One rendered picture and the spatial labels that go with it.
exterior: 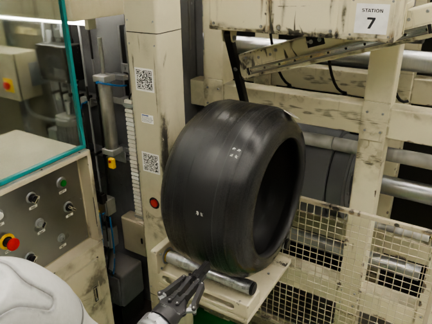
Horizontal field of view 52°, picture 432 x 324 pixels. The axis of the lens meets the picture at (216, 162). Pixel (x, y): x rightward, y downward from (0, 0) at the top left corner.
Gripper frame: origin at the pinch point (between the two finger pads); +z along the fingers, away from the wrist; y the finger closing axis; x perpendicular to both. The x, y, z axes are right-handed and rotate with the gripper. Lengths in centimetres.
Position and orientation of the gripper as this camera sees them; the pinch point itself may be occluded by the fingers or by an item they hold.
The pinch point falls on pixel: (201, 272)
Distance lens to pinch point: 132.4
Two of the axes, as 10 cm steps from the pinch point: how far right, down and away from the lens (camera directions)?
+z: 5.1, -4.7, 7.2
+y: -8.6, -2.1, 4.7
